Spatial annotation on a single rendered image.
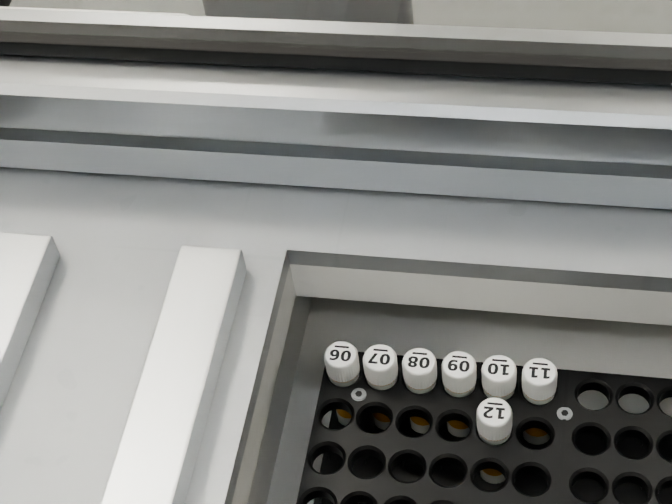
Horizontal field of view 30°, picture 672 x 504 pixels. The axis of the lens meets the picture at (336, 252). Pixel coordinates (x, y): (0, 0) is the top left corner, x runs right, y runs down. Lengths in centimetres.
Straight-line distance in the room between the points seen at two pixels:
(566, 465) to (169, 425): 14
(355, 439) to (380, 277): 6
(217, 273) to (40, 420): 7
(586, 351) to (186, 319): 20
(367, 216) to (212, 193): 6
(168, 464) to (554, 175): 16
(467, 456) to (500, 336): 12
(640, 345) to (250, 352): 20
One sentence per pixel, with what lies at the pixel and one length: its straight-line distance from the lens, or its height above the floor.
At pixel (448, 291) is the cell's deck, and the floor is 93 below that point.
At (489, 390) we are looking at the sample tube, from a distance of 45.
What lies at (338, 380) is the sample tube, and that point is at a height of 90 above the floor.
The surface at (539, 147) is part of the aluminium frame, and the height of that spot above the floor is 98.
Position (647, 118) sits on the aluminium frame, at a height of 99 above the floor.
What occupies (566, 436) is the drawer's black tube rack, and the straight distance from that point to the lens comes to 45.
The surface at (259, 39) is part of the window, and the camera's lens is 44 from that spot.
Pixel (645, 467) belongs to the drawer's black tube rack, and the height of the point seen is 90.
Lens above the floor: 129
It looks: 51 degrees down
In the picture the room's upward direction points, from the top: 9 degrees counter-clockwise
